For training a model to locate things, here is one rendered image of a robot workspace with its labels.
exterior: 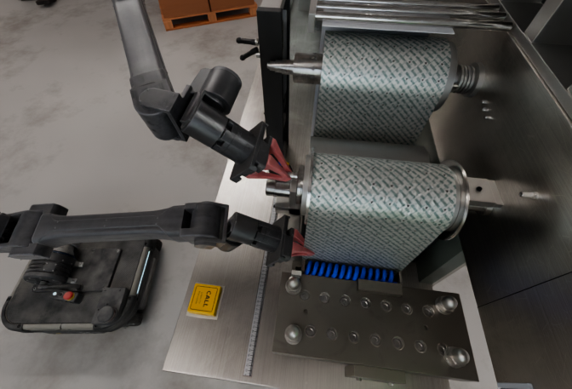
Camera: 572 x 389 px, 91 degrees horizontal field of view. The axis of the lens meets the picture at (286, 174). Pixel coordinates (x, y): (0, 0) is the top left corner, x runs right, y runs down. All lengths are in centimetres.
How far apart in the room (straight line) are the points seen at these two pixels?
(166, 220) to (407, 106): 53
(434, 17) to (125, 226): 71
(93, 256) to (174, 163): 88
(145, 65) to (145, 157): 195
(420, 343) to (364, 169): 39
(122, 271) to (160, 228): 116
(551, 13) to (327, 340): 67
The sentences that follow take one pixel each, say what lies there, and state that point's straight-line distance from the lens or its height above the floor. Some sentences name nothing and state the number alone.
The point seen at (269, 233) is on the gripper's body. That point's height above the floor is 115.
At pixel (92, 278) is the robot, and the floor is 26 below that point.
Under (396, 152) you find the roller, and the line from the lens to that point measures 65.
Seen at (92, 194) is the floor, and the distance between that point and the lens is 243.
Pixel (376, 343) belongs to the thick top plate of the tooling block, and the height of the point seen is 103.
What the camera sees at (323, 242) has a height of 114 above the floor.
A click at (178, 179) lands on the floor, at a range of 222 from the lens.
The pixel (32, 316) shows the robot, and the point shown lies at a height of 24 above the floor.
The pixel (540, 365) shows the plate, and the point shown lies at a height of 125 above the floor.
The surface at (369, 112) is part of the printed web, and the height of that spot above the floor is 129.
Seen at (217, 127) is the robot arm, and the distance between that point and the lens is 44.
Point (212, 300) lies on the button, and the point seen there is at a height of 92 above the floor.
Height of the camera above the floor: 169
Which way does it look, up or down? 54 degrees down
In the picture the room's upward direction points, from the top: straight up
